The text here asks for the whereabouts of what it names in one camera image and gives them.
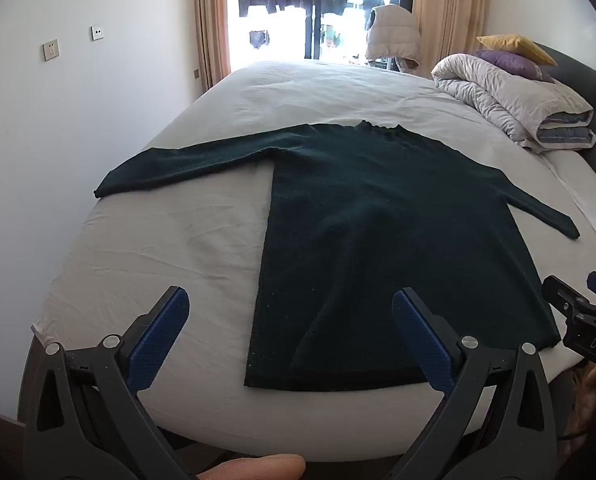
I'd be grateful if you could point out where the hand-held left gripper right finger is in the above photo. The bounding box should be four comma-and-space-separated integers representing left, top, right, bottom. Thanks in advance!
392, 287, 561, 480

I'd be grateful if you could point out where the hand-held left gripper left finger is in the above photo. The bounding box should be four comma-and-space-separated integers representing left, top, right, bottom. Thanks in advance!
22, 286, 199, 480

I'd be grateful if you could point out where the dark green sweater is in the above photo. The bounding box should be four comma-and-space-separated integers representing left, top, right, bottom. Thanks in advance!
92, 119, 581, 393

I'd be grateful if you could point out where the person's right forearm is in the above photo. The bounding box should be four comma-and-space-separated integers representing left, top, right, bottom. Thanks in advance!
570, 360, 596, 438

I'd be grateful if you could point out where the person's left hand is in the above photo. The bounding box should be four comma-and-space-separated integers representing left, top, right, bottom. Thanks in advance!
198, 454, 306, 480

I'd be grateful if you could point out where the bed with white sheet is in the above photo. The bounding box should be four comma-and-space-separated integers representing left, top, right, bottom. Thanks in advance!
30, 57, 596, 441

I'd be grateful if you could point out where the folded grey duvet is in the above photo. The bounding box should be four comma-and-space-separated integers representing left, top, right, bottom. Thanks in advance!
430, 52, 596, 153

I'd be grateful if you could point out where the purple pillow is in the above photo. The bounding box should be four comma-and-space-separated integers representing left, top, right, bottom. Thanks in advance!
474, 49, 554, 83

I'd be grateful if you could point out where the yellow pillow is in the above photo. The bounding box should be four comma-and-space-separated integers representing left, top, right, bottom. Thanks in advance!
476, 34, 559, 67

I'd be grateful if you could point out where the white puffer vest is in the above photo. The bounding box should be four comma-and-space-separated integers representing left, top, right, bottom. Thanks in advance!
365, 4, 423, 71

